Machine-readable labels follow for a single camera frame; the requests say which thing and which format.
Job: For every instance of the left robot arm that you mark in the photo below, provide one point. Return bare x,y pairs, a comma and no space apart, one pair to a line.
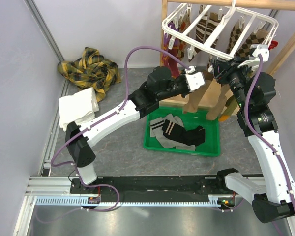
79,141

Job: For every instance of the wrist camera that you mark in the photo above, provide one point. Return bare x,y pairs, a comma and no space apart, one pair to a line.
194,78
253,60

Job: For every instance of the grey sock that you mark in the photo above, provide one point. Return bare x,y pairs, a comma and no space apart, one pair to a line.
155,127

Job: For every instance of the brown striped sock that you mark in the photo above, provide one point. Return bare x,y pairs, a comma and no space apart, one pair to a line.
200,34
211,22

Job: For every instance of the white folded towel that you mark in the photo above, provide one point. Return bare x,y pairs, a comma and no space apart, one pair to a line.
79,108

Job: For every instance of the wooden hanger stand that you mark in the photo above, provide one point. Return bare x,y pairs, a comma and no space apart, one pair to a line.
176,101

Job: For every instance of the black sock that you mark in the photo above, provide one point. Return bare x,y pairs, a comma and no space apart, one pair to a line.
179,134

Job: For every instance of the brown argyle sock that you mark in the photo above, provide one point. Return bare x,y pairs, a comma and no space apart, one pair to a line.
234,35
254,38

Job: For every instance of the slotted cable duct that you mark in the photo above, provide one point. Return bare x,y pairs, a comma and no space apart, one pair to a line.
87,201

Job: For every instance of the yellow plaid cloth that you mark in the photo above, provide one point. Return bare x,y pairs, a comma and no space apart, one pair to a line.
91,70

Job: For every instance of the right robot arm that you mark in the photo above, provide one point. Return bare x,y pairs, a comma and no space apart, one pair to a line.
276,200

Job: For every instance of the tan sock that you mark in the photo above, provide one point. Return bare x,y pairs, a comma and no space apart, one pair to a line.
216,111
195,97

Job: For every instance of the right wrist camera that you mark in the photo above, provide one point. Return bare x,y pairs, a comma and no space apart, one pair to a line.
253,60

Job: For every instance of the green plastic tray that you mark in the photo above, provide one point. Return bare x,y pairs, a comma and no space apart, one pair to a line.
211,146

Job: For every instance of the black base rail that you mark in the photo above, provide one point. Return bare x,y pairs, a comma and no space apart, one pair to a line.
174,188

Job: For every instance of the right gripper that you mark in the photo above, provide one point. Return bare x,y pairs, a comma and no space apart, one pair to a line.
229,68

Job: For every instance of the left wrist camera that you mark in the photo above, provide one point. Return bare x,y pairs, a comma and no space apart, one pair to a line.
194,78

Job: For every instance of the red white sock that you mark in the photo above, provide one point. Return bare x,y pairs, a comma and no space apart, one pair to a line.
273,45

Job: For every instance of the white clip hanger rack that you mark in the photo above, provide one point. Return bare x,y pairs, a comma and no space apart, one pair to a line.
206,46

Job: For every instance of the purple maroon sock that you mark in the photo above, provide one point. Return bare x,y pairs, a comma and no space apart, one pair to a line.
167,60

